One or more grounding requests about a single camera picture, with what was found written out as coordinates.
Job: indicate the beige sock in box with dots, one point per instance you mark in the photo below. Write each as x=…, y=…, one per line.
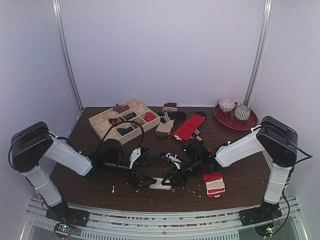
x=137, y=123

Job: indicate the teal sock in box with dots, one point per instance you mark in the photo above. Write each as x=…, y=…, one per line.
x=124, y=131

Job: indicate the black white striped sock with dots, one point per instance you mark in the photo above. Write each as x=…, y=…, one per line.
x=172, y=116

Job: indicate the purple sock in box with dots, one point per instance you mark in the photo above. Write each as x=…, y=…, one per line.
x=120, y=108

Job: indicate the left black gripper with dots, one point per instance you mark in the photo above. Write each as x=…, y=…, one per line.
x=131, y=180

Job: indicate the beige brown folded sock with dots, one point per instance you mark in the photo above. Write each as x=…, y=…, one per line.
x=164, y=129

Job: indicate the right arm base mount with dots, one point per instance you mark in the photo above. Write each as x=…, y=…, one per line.
x=264, y=220

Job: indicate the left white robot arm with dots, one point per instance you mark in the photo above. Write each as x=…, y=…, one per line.
x=36, y=142

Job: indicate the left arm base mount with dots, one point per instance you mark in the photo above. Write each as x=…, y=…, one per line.
x=67, y=222

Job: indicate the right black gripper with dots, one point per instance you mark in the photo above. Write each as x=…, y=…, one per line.
x=181, y=173

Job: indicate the dotted white bowl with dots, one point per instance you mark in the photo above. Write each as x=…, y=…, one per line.
x=226, y=105

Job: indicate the red plate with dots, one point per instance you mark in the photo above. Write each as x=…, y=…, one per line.
x=229, y=120

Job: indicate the brown striped folded sock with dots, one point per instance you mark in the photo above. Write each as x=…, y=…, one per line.
x=170, y=107

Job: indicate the right aluminium frame post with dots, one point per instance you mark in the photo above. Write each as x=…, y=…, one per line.
x=260, y=51

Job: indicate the red folded sock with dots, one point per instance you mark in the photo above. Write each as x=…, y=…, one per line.
x=186, y=130

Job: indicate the wooden compartment box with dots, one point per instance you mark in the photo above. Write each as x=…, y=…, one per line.
x=105, y=130

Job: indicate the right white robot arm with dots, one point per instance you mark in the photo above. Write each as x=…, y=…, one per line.
x=271, y=136

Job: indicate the black striped sock in box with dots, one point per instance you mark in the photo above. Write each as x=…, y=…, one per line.
x=129, y=116

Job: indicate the striped ceramic cup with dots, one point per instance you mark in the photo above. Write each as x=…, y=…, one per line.
x=242, y=112

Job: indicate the front aluminium rail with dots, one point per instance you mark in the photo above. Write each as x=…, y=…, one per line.
x=107, y=224

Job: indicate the red sock with stripes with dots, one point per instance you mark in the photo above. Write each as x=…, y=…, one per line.
x=214, y=184

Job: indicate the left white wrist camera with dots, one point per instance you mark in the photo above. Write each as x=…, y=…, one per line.
x=136, y=153

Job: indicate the red rolled sock in box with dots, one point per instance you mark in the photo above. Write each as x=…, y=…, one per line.
x=149, y=117

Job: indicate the strawberry pattern sock in box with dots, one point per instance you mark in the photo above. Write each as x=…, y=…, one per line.
x=114, y=121

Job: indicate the left aluminium frame post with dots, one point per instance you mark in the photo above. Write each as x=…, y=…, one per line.
x=65, y=53

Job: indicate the aluminium frame post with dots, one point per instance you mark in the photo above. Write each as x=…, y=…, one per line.
x=260, y=51
x=65, y=53

